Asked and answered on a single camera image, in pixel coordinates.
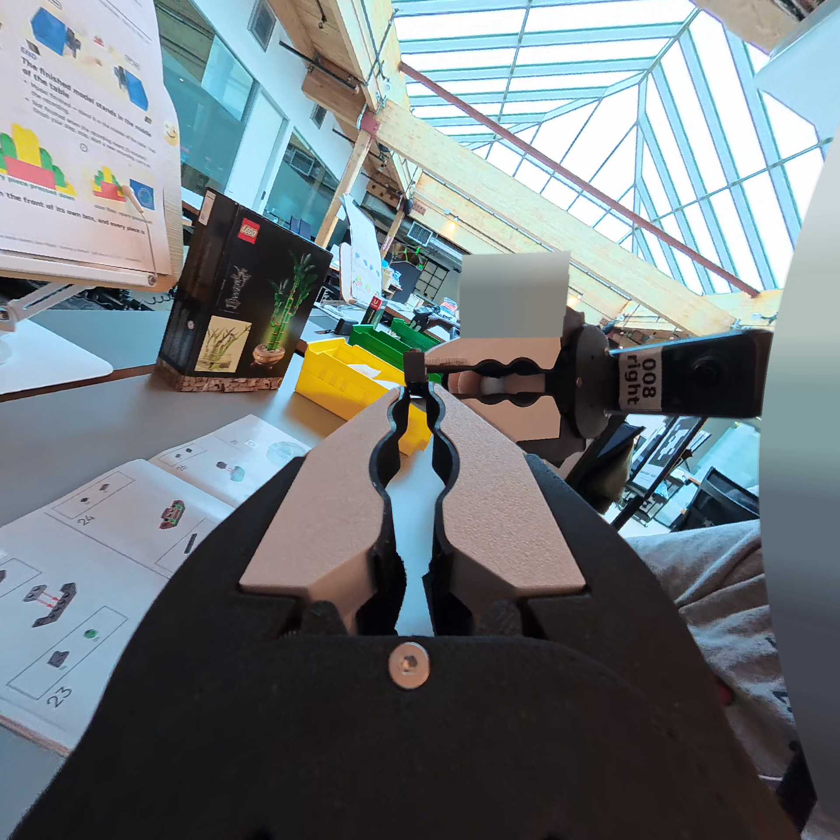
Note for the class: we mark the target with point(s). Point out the small box red label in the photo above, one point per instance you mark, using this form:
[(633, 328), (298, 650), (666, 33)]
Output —
[(375, 310)]

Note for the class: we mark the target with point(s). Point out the instruction booklet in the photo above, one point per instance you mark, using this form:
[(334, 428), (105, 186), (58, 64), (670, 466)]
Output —
[(98, 558)]

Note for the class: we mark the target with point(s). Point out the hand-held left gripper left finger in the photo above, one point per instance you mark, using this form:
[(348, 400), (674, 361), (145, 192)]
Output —
[(321, 518)]

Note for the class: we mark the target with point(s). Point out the black building set box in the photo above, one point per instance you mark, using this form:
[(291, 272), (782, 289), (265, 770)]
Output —
[(216, 295)]

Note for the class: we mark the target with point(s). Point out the white display stand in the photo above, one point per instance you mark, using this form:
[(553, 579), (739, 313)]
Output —
[(46, 358)]

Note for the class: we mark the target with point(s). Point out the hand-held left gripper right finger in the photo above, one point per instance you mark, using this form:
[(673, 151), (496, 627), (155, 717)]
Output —
[(505, 518)]

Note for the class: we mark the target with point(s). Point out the grey printed shirt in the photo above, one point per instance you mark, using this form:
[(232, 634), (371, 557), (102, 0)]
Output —
[(715, 590)]

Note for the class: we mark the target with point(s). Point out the wooden display board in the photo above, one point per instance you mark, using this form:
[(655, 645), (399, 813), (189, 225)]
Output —
[(172, 216)]

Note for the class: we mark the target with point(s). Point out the white plastic bag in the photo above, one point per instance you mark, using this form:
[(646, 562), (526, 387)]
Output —
[(367, 374)]

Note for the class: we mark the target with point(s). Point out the green plastic bin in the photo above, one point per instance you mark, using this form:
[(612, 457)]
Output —
[(374, 341), (420, 331)]

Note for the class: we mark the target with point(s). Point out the grey desk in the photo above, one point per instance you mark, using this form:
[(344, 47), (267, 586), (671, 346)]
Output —
[(98, 420)]

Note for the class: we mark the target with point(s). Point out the black-and-white marker sign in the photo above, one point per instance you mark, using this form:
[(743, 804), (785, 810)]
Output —
[(676, 443)]

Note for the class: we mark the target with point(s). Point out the person's right hand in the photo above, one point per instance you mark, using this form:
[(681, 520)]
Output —
[(469, 382)]

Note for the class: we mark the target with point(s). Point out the background instruction sheet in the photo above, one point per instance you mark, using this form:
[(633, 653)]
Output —
[(361, 249)]

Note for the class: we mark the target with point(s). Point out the black easel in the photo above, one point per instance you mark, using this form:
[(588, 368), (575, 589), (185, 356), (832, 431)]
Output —
[(656, 479)]

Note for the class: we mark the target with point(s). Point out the small dark brick assembly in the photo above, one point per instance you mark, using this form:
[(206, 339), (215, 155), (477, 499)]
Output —
[(415, 366)]

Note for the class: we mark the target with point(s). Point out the yellow plastic bin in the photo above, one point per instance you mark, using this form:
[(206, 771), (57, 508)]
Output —
[(328, 387)]

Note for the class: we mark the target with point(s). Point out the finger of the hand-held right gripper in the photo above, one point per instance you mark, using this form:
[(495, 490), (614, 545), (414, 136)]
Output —
[(512, 348), (538, 420)]

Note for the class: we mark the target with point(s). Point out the printed instruction sheet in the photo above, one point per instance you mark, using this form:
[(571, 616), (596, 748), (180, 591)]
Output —
[(65, 131)]

